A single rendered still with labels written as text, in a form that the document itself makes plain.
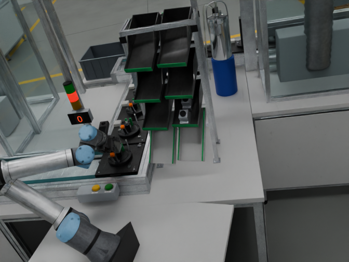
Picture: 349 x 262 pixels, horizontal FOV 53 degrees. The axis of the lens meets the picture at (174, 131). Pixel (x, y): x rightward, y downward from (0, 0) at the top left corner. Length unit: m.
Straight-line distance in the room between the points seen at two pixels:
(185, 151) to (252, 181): 0.37
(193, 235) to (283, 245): 1.12
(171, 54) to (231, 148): 0.72
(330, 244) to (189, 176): 1.19
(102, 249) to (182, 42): 0.94
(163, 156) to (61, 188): 0.58
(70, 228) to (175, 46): 0.89
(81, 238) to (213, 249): 0.55
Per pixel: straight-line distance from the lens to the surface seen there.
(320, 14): 2.21
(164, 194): 1.86
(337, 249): 2.67
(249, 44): 2.75
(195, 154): 1.80
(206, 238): 1.63
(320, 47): 2.28
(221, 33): 2.35
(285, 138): 2.47
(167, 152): 1.83
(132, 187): 1.87
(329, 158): 2.65
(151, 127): 1.75
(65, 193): 2.03
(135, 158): 1.96
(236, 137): 2.13
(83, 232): 1.50
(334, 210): 2.88
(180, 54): 1.58
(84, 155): 1.48
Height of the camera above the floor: 2.14
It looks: 34 degrees down
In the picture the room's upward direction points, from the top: 14 degrees counter-clockwise
